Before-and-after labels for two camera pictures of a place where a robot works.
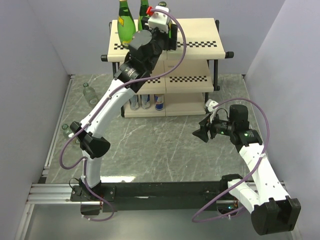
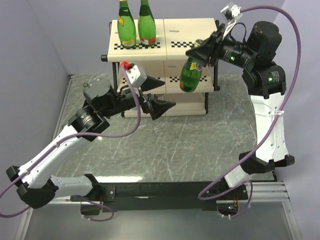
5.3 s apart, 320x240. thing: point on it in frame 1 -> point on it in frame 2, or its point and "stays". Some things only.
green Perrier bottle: x=126 y=25 stays
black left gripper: x=171 y=43 -> x=156 y=107
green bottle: x=163 y=4 -> x=190 y=75
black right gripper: x=202 y=132 -> x=212 y=46
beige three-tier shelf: x=182 y=80 stays
